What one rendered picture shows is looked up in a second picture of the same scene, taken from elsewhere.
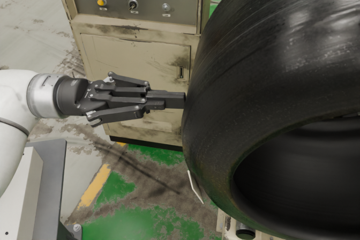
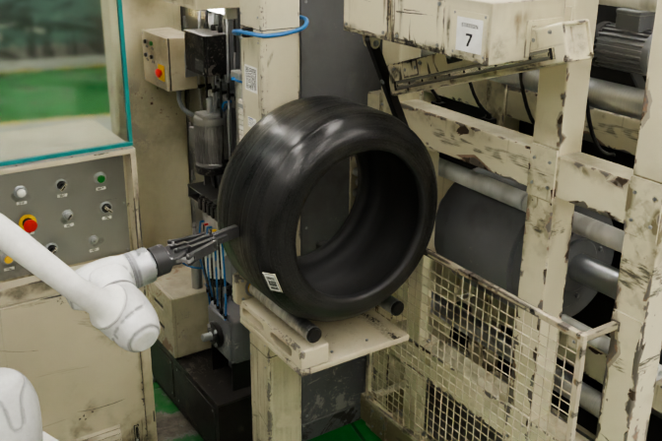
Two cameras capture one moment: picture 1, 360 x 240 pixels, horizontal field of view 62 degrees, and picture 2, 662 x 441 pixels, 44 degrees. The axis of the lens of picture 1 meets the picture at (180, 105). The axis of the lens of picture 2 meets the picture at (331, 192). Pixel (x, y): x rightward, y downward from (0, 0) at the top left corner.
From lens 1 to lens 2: 173 cm
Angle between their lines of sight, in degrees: 45
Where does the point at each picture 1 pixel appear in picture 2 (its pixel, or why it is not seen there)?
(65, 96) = (161, 254)
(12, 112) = (129, 277)
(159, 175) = not seen: outside the picture
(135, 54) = (63, 315)
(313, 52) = (305, 151)
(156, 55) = not seen: hidden behind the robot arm
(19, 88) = (121, 262)
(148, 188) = not seen: outside the picture
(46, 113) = (149, 274)
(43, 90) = (142, 256)
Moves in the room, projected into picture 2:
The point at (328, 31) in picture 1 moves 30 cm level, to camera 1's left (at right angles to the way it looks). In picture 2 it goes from (306, 143) to (206, 168)
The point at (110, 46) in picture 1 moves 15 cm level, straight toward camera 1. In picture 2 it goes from (26, 317) to (60, 330)
